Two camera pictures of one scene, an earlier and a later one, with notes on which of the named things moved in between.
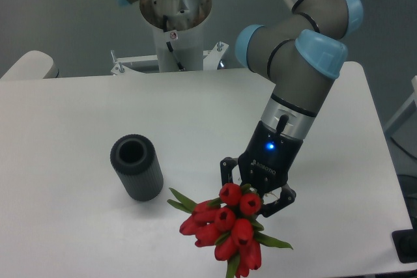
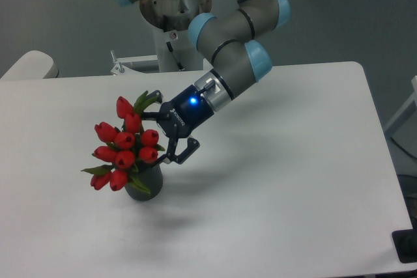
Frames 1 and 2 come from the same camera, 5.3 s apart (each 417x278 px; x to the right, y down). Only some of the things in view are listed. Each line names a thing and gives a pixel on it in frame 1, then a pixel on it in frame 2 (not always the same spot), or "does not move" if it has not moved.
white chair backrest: x=34 y=64 does not move
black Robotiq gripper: x=266 y=165 → x=180 y=117
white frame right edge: x=413 y=97 does not move
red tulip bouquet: x=226 y=223 → x=126 y=147
